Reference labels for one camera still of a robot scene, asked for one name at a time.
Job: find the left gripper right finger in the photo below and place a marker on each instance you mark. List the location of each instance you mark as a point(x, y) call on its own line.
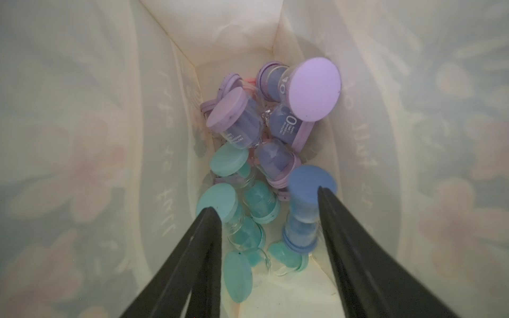
point(371, 283)

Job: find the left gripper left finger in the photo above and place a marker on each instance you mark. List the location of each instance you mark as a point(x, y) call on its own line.
point(189, 281)

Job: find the green hourglass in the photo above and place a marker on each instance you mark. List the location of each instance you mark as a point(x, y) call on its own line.
point(233, 166)
point(243, 271)
point(239, 228)

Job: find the blue hourglass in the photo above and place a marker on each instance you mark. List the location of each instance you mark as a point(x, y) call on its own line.
point(300, 232)

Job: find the cream canvas tote bag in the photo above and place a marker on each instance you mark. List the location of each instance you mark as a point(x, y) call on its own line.
point(105, 152)

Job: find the purple hourglass top cluster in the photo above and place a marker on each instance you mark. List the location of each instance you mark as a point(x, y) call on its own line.
point(236, 120)

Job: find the purple hourglass bottom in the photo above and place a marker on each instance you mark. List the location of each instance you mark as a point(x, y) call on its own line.
point(228, 83)

